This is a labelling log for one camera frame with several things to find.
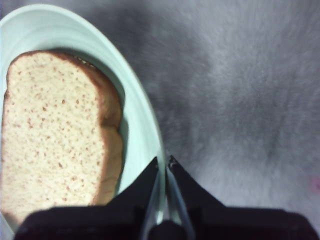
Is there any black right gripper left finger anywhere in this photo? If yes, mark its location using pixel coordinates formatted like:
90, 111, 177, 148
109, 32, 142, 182
14, 156, 160, 240

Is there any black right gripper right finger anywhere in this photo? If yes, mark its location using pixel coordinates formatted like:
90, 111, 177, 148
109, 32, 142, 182
166, 155, 320, 240

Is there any large toasted bread slice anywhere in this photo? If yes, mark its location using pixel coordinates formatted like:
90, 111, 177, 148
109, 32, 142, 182
0, 49, 125, 227

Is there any pale green round plate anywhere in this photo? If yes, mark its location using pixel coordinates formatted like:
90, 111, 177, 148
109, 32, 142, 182
0, 3, 168, 240

